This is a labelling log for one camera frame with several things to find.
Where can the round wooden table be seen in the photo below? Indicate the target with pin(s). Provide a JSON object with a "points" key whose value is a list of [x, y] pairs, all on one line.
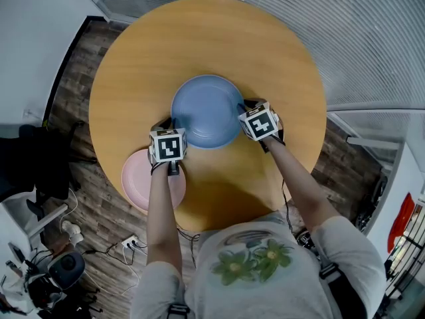
{"points": [[348, 45]]}

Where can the red hanging cloth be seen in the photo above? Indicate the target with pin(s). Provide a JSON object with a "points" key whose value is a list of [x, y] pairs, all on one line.
{"points": [[400, 221]]}

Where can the white desk frame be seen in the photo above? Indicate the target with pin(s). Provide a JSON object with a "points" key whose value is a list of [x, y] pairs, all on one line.
{"points": [[43, 218]]}

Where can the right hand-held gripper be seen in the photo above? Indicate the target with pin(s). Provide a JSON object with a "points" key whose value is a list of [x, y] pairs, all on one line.
{"points": [[262, 125]]}

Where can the person's grey flower-print shirt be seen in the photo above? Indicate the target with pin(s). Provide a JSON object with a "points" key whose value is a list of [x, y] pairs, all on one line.
{"points": [[265, 294]]}

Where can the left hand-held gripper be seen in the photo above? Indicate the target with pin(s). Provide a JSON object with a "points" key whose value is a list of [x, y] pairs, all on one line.
{"points": [[167, 146]]}

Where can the grey metal door bar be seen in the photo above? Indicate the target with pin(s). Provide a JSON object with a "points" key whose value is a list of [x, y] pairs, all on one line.
{"points": [[372, 142]]}

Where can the round black grey device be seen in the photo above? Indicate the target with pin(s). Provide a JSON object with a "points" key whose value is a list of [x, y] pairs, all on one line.
{"points": [[66, 269]]}

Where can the blue big plate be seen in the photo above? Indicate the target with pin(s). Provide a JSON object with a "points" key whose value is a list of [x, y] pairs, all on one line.
{"points": [[206, 111]]}

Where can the person's right forearm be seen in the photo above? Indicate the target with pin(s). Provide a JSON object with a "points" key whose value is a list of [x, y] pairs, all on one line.
{"points": [[299, 191]]}

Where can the white power strip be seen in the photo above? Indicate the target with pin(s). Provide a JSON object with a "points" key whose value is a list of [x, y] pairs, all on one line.
{"points": [[130, 242]]}

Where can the pink big plate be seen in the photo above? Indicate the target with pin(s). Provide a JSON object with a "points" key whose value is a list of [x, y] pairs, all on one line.
{"points": [[136, 181]]}

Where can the person's left forearm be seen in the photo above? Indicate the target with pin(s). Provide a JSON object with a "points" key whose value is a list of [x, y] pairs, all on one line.
{"points": [[164, 211]]}

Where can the black office chair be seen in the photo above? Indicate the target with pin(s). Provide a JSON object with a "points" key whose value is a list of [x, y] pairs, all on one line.
{"points": [[36, 158]]}

